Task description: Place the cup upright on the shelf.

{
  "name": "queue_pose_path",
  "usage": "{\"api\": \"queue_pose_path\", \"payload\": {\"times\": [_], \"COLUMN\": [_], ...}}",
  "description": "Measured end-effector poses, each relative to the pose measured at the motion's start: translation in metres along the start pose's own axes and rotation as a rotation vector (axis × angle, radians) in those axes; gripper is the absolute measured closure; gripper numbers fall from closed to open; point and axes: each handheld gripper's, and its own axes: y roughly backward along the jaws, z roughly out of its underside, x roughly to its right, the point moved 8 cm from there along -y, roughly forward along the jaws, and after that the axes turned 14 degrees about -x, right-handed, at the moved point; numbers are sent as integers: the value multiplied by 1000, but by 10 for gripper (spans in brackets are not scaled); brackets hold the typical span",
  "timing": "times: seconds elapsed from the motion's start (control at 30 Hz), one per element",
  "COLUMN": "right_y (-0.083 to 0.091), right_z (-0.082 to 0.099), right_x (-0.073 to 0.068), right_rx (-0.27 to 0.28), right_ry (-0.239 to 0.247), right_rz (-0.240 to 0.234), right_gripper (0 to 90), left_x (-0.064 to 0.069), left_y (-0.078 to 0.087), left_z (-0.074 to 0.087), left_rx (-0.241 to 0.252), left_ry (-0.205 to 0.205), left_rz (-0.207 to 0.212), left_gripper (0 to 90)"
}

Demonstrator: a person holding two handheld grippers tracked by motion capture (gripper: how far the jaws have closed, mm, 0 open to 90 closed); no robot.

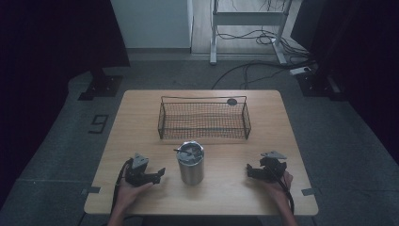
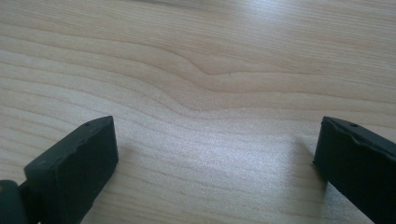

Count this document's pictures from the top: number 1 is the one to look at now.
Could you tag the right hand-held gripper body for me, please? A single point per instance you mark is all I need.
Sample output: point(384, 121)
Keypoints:
point(272, 168)

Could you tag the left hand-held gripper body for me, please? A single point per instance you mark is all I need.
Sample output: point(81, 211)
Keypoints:
point(138, 175)

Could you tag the stainless steel tumbler with lid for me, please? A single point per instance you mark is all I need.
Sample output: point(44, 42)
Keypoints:
point(190, 166)

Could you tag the person's left hand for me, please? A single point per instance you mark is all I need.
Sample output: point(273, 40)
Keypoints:
point(130, 193)

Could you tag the person's right hand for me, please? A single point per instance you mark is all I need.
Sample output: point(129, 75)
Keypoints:
point(280, 190)

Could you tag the thin dark stick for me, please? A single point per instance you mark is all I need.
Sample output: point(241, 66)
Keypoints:
point(182, 151)

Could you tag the grey tape piece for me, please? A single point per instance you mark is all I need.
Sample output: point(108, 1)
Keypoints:
point(91, 190)
point(308, 191)

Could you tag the black round table grommet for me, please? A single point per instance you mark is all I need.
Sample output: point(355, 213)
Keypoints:
point(232, 102)

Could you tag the black stand base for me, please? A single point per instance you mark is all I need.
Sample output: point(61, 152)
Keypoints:
point(102, 86)
point(316, 86)

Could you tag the white power strip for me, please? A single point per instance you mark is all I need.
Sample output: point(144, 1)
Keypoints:
point(300, 70)

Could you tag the dark curtain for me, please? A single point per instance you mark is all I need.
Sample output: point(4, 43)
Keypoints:
point(360, 47)
point(47, 62)

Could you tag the white cabinet panel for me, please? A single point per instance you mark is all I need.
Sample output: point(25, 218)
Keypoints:
point(150, 22)

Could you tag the white metal desk frame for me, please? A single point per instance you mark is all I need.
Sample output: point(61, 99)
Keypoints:
point(247, 18)

